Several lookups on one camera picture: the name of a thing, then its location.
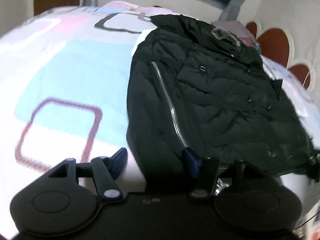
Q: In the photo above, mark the pink folded cloth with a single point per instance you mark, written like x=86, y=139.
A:
x=250, y=42

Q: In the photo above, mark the black padded winter jacket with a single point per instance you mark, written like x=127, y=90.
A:
x=194, y=85

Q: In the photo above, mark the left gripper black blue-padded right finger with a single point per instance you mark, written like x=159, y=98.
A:
x=201, y=173

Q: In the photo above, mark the grey folded cloth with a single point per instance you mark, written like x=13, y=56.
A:
x=234, y=27

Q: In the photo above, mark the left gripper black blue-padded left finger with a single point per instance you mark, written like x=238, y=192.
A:
x=106, y=170

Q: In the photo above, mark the light pink blanket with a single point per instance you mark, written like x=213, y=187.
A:
x=123, y=6

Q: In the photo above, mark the red white scalloped headboard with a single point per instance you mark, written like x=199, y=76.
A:
x=278, y=45

